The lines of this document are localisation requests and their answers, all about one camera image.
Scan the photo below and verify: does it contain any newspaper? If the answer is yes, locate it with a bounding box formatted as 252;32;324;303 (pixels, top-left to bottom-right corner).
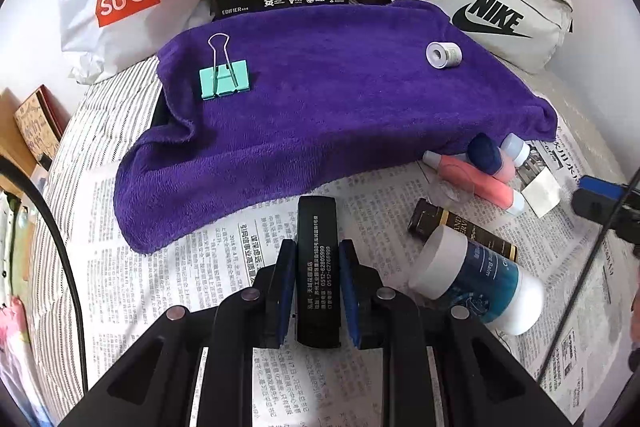
82;127;640;427

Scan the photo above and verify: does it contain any purple towel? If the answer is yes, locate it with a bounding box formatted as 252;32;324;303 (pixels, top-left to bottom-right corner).
114;0;558;255

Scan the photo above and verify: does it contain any striped bed sheet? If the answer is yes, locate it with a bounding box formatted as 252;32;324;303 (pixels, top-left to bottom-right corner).
27;54;631;427

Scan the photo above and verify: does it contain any pink bottle with blue cap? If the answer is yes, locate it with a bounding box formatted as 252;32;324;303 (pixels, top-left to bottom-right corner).
467;133;518;184

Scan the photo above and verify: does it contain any colourful printed cloth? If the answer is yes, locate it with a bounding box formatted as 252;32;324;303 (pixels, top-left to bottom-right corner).
0;192;56;408

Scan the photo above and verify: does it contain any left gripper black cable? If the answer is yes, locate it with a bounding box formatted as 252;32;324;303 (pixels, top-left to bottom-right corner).
0;154;91;395

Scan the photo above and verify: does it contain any teal binder clip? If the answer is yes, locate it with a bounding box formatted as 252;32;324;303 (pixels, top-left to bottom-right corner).
198;33;250;100

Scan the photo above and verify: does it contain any black rectangular bar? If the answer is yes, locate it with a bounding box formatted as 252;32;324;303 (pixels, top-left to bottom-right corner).
296;196;343;349

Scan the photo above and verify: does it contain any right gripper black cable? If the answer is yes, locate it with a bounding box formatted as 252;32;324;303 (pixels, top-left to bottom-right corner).
537;167;640;380

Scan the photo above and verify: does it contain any blue and white bottle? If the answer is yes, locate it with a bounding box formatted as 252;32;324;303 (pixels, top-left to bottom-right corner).
407;225;546;337

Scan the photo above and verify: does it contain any brown cardboard box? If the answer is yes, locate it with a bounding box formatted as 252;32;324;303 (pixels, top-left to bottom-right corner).
14;89;71;158

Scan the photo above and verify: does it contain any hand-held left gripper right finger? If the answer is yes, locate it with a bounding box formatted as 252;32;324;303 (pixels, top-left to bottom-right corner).
337;238;586;427

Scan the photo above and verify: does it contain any white tape roll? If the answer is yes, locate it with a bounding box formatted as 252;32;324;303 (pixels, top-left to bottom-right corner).
425;41;462;69

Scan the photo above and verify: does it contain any dark brown tube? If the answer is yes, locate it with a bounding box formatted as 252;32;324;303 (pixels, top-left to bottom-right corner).
407;198;519;265

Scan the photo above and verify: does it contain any pink tube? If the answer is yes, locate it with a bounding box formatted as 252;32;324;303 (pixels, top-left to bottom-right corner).
422;150;526;215

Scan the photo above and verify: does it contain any wooden cabinet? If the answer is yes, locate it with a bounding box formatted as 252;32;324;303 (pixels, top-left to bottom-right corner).
0;87;51;202

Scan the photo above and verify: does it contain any white plug charger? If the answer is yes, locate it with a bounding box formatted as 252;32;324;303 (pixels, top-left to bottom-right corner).
517;152;562;219

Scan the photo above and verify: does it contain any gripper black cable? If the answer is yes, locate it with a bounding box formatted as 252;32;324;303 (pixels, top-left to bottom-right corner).
537;167;640;380
0;154;91;395

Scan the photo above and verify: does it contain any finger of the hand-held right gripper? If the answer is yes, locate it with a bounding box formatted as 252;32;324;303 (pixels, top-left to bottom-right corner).
571;190;640;238
579;175;640;200

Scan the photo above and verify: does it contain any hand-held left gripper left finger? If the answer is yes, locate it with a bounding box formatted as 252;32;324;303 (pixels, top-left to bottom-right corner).
60;238;297;427

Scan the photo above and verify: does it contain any small bottle with white cap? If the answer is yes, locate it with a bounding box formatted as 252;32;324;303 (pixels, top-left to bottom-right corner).
500;133;531;168

